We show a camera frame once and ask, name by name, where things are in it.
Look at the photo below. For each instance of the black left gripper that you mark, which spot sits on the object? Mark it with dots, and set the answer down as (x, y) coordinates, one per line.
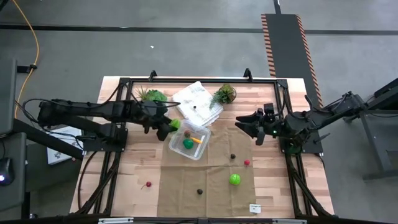
(152, 115)

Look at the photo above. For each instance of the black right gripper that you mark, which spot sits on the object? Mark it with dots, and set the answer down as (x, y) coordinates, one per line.
(275, 126)

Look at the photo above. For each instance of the light green ridged fruit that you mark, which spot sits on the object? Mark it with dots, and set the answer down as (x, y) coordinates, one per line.
(175, 124)

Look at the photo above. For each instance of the dark green toy pepper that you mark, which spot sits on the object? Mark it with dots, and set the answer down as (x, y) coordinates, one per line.
(187, 144)

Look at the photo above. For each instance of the small orange toy pepper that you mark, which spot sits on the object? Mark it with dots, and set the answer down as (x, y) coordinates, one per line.
(196, 140)

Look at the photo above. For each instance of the small red raspberry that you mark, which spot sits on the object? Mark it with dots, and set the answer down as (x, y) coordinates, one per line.
(247, 162)

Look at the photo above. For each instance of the bright green round fruit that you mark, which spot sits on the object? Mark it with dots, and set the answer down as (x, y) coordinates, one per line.
(234, 179)

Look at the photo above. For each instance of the red toy cherry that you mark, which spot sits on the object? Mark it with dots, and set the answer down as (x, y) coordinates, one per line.
(148, 184)

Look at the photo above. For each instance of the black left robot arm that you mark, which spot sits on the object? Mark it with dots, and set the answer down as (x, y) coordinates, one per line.
(93, 110)

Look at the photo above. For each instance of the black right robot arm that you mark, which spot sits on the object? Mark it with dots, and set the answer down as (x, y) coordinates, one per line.
(329, 115)

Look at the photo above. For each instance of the clear plastic tupperware container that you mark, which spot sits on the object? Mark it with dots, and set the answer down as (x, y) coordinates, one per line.
(202, 152)

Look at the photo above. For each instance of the succulent in white patterned pot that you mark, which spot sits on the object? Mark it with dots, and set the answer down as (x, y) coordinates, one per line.
(155, 95)

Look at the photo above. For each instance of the white folded towel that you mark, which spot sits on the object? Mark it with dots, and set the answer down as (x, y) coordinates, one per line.
(192, 96)

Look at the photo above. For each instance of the small plant in dark pot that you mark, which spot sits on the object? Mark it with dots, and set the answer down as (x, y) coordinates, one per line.
(224, 94)

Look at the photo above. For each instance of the beige cloth mat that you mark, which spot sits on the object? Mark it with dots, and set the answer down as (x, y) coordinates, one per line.
(217, 193)

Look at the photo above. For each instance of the black floor mat striped edges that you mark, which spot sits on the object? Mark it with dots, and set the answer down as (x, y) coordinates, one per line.
(286, 46)

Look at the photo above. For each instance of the white label card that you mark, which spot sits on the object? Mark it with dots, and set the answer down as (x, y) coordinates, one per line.
(255, 208)

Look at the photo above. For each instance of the white printed box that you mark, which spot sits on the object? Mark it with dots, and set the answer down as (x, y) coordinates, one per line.
(59, 154)

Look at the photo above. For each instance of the black floor tape strip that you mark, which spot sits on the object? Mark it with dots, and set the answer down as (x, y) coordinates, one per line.
(277, 6)

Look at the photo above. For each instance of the black metal beam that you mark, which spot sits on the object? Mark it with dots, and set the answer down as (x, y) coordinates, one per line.
(34, 136)

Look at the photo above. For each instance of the dark grey panel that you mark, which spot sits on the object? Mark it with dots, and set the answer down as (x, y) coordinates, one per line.
(6, 93)

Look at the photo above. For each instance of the black computer mouse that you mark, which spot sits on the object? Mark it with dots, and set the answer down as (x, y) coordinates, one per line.
(5, 175)

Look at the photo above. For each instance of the dark grey desk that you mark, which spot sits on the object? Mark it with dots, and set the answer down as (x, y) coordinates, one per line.
(14, 199)

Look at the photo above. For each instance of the black metal table frame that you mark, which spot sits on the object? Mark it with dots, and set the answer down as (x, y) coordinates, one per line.
(186, 80)

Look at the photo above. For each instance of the silver metal bracket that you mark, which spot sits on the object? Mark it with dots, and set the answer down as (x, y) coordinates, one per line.
(115, 220)
(289, 221)

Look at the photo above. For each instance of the black side table frame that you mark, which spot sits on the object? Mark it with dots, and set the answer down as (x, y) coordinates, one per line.
(377, 149)

